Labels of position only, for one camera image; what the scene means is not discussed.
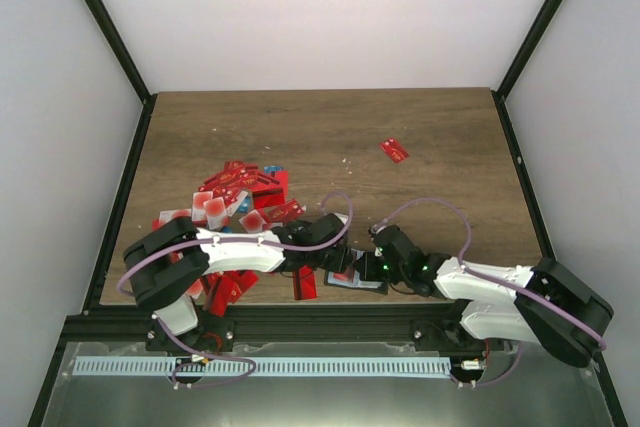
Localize lone red VIP card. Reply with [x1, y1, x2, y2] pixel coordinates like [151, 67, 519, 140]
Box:
[379, 137, 409, 164]

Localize white red circle card upper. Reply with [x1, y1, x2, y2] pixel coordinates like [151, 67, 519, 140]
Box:
[204, 197, 230, 230]

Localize black leather card holder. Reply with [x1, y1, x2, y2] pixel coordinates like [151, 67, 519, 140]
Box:
[324, 249, 389, 295]

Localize light blue slotted cable duct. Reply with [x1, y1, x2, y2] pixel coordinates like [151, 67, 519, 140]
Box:
[72, 356, 451, 379]

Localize blue card top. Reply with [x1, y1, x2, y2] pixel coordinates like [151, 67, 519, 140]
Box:
[263, 165, 284, 175]

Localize red card black stripe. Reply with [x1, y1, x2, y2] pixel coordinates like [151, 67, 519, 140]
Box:
[292, 266, 317, 301]

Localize white red circle card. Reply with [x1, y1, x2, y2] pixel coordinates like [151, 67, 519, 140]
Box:
[158, 209, 191, 223]
[204, 197, 230, 230]

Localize black aluminium frame rail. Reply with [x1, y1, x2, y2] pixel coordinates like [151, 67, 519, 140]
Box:
[62, 299, 594, 348]

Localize red VIP card top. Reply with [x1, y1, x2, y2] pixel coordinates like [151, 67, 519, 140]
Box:
[198, 167, 250, 192]

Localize red VIP card centre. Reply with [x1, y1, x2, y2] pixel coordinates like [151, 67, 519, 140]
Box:
[265, 199, 306, 223]

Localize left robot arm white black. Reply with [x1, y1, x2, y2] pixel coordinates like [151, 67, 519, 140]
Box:
[117, 213, 353, 351]

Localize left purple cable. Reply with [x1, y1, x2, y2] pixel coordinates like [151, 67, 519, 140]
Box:
[115, 191, 354, 391]

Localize white red circle card left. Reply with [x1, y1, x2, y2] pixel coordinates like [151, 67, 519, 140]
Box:
[158, 209, 191, 223]

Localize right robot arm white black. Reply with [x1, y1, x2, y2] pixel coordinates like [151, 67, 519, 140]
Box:
[355, 225, 614, 368]

